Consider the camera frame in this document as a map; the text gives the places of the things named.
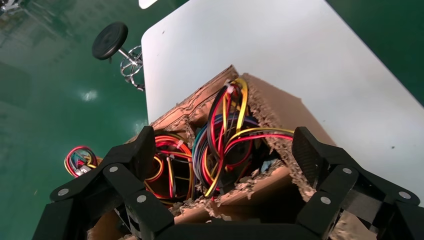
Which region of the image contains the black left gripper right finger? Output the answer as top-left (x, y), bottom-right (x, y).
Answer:
top-left (291, 126), bottom-right (424, 240)

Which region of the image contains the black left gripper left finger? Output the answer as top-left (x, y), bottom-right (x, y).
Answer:
top-left (32, 125), bottom-right (175, 240)

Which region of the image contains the silver power supply with wires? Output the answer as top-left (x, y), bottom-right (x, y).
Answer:
top-left (192, 77), bottom-right (296, 200)

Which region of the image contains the cardboard box with dividers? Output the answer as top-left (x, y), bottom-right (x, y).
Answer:
top-left (87, 64), bottom-right (379, 240)

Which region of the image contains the black stool with chrome base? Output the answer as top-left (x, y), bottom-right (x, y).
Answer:
top-left (91, 21), bottom-right (146, 92)

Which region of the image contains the small wire bundle outside box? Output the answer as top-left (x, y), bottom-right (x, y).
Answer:
top-left (63, 145), bottom-right (99, 179)

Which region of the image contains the coiled red yellow wire bundle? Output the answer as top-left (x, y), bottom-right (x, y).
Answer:
top-left (144, 132), bottom-right (195, 205)

